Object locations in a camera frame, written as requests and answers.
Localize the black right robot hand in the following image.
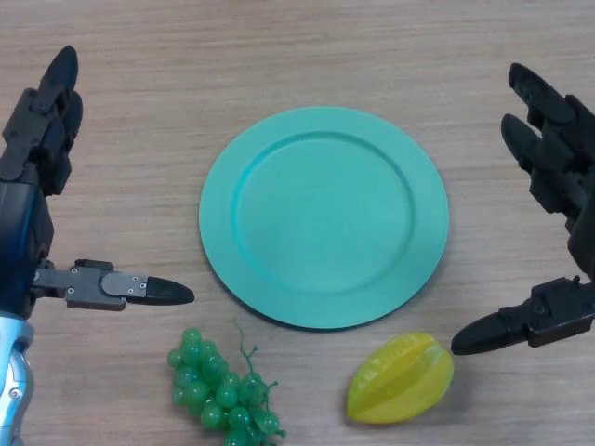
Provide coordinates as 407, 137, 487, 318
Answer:
450, 62, 595, 357

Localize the teal round plate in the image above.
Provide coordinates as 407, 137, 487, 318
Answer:
199, 106, 451, 332

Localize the yellow starfruit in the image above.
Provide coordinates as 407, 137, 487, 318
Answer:
344, 331, 455, 425

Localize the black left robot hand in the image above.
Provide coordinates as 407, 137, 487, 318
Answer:
0, 45, 195, 321

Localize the green grape bunch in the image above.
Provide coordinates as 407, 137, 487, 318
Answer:
166, 319, 288, 446

